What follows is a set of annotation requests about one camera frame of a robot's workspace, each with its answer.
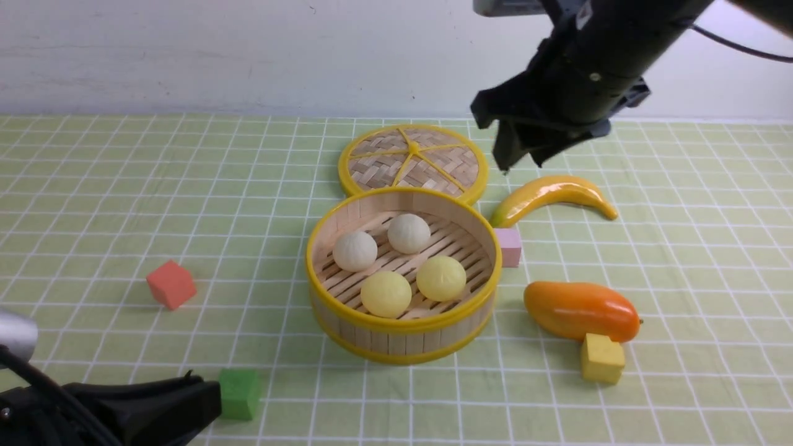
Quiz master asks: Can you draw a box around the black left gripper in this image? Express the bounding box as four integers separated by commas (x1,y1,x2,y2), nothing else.
1,372,222,445

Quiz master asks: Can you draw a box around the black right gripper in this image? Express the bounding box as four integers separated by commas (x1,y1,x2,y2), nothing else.
471,62,652,173

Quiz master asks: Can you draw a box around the white bun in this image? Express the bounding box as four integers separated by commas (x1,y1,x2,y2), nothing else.
387,214,431,255
332,231,379,272

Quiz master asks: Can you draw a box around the yellow bun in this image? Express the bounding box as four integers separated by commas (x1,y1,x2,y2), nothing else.
360,271,413,318
416,256,467,302

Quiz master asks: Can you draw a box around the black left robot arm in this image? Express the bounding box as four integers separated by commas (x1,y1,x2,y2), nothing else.
1,310,222,445

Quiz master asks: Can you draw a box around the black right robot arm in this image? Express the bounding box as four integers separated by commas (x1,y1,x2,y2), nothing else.
470,1,791,173

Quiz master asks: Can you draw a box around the woven bamboo steamer lid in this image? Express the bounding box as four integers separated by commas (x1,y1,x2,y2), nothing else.
338,124,488,205

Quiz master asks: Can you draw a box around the bamboo steamer tray yellow rim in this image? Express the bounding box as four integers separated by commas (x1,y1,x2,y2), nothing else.
305,187,503,365

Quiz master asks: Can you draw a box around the yellow toy banana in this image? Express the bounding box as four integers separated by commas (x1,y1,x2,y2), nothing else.
488,175,618,228

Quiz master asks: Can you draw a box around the green cube block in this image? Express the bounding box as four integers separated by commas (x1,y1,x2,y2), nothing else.
218,368,261,421

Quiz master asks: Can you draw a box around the pink cube block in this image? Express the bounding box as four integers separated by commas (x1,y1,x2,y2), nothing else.
493,227,523,268

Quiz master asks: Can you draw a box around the red cube block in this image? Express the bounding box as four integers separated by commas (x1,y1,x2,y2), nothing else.
146,260,196,311

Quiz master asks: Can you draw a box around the orange toy mango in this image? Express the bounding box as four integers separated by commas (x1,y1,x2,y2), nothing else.
524,281,643,343

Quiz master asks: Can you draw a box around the green checkered tablecloth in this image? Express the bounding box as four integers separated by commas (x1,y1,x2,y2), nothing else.
1,115,792,445

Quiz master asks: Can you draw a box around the yellow cube block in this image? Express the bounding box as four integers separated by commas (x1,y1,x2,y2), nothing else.
580,333,626,385

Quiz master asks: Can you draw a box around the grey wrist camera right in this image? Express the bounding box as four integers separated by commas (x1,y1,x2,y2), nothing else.
473,0,546,17

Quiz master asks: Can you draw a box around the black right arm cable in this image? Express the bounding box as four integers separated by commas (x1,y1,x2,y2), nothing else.
691,24,793,64

